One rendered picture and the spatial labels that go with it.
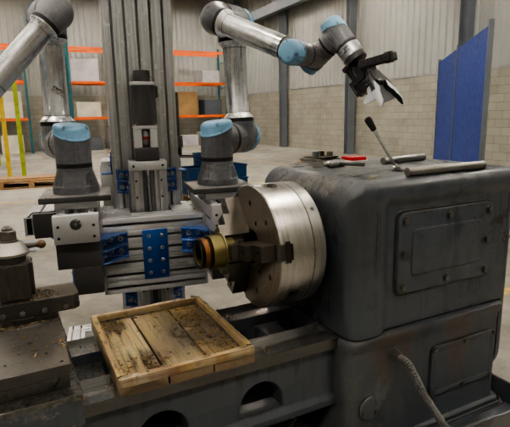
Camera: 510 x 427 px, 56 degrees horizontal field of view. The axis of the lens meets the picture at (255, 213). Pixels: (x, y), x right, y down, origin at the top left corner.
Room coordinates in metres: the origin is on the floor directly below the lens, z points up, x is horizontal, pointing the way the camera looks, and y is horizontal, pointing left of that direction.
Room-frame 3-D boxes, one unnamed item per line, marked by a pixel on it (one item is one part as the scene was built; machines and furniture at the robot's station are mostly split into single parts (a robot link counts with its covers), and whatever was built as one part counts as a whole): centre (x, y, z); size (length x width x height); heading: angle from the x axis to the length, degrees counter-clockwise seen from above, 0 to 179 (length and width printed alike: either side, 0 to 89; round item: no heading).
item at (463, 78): (7.36, -3.01, 1.18); 4.12 x 0.80 x 2.35; 167
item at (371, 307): (1.41, -0.38, 1.06); 0.59 x 0.48 x 0.39; 117
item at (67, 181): (1.64, 0.61, 1.21); 0.15 x 0.15 x 0.10
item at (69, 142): (1.65, 0.61, 1.33); 0.13 x 0.12 x 0.14; 38
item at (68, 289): (1.03, 0.51, 0.99); 0.20 x 0.10 x 0.05; 117
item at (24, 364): (0.96, 0.51, 0.95); 0.43 x 0.17 x 0.05; 27
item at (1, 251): (1.02, 0.54, 1.13); 0.08 x 0.08 x 0.03
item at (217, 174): (1.79, 0.14, 1.21); 0.15 x 0.15 x 0.10
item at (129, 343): (1.09, 0.22, 0.89); 0.36 x 0.30 x 0.04; 27
